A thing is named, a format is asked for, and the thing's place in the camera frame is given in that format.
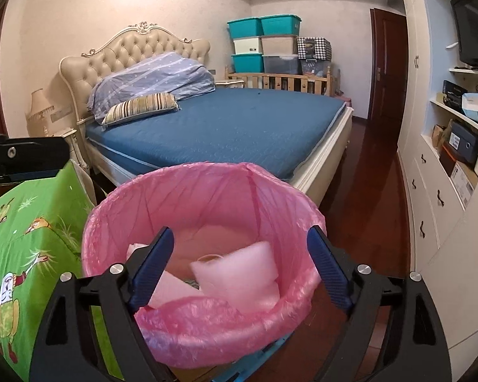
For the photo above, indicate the brown wooden door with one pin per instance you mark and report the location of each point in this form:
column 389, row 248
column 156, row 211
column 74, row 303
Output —
column 388, row 67

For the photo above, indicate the cream tufted headboard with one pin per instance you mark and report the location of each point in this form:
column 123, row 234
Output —
column 143, row 47

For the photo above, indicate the checkered bag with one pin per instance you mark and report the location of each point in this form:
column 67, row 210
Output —
column 314, row 41

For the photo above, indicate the white built-in cabinet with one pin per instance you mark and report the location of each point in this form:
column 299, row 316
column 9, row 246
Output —
column 430, row 207

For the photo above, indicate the wall socket panel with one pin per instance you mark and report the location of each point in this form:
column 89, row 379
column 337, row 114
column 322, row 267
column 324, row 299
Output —
column 61, row 114

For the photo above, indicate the wooden crib rail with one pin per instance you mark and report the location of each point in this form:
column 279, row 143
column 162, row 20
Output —
column 279, row 79

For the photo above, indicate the black television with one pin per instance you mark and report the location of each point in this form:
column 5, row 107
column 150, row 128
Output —
column 474, row 28

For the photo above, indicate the bin with pink bag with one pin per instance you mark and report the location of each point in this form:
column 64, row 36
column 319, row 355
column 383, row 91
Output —
column 223, row 191

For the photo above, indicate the blue-grey duvet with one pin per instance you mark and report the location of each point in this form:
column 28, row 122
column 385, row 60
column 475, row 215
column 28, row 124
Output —
column 163, row 75

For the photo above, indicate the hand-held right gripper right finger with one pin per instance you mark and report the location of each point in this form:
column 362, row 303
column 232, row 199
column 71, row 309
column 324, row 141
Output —
column 328, row 270

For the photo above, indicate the black shelf device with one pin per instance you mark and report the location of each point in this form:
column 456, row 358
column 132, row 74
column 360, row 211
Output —
column 454, row 91

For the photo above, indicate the small brown cardboard box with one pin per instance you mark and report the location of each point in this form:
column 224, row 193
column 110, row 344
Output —
column 438, row 135

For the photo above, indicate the orange and white carton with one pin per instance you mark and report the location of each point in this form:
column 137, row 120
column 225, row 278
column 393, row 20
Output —
column 462, row 179

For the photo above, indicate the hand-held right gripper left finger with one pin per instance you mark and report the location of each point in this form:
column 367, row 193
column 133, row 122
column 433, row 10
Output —
column 151, row 270

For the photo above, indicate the blue trash bin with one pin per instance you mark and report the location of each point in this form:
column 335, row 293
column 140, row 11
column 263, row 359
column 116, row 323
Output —
column 239, row 372

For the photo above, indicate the striped pillow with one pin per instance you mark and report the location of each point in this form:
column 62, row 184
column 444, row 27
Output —
column 139, row 107

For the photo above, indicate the green cartoon tablecloth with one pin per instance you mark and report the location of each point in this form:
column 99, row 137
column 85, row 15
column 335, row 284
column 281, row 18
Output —
column 24, row 246

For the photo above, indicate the stack of plastic storage boxes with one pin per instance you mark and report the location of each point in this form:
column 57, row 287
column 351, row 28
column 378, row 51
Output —
column 263, row 43

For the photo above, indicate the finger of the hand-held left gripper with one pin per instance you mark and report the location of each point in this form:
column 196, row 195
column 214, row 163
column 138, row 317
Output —
column 32, row 155

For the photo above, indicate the bed with blue mattress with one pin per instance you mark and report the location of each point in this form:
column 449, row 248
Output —
column 326, row 175

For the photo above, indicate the cream table lamp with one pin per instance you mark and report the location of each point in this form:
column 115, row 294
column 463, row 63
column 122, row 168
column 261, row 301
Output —
column 40, row 107

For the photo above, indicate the white foam block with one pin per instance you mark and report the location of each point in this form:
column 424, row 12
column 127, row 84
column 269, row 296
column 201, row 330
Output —
column 239, row 274

